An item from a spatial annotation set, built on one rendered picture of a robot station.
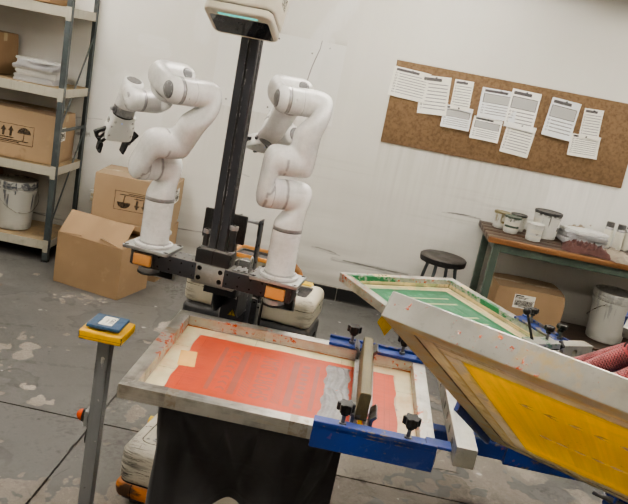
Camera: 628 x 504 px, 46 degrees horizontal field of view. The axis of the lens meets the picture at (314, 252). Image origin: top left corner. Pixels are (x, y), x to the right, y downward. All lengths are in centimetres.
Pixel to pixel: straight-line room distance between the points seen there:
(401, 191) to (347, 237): 55
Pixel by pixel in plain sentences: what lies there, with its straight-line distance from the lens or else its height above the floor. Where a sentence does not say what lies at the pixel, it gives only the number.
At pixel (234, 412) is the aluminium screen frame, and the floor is 98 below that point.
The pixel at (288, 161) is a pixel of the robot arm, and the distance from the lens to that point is 227.
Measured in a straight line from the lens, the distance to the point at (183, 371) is 208.
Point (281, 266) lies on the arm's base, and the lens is 236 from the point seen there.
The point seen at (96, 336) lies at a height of 94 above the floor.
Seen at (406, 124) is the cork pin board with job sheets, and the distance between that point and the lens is 574.
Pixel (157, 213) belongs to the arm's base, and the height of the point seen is 126.
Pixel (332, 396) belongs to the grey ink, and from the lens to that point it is 208.
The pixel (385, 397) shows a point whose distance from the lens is 216.
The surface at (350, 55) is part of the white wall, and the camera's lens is 574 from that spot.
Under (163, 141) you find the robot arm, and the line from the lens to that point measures 234.
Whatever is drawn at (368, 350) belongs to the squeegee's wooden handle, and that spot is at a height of 106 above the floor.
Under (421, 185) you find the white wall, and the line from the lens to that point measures 580.
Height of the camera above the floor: 183
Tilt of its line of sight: 14 degrees down
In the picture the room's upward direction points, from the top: 11 degrees clockwise
